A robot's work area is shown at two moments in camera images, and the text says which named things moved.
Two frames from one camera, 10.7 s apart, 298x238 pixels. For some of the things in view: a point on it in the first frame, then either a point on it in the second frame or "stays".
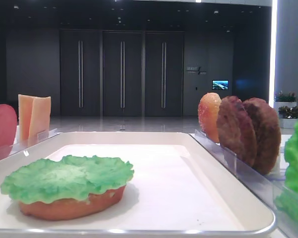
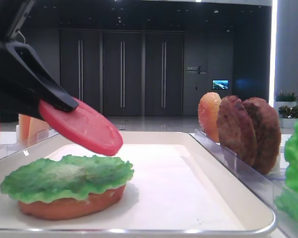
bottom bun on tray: (67, 208) stays
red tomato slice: (3, 123) to (86, 126)
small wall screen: (220, 85) stays
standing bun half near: (208, 109) stays
